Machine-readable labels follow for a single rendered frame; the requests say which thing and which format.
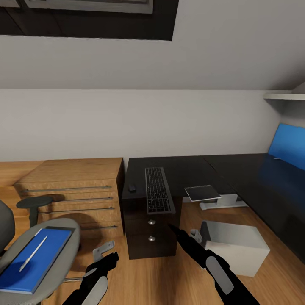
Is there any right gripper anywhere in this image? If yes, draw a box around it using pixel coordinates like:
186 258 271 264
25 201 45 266
168 223 200 258

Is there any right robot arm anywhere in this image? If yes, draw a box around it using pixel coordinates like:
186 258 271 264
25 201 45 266
168 223 260 305

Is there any pen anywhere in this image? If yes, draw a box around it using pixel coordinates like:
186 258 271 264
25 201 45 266
19 237 47 272

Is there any swivel chair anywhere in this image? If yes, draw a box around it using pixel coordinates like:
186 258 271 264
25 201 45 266
0 196 83 305

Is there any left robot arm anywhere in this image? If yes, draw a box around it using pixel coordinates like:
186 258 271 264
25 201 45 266
62 241 119 305

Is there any folder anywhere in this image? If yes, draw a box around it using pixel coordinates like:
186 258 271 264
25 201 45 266
0 229 72 295

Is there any mouse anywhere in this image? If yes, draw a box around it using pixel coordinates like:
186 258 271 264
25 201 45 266
128 183 136 191

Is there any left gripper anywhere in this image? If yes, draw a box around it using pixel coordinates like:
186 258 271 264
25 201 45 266
86 252 119 273

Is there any notebook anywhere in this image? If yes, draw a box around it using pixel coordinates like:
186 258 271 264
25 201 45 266
185 185 221 202

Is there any keyboard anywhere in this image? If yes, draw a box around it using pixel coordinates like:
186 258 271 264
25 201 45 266
145 167 176 214

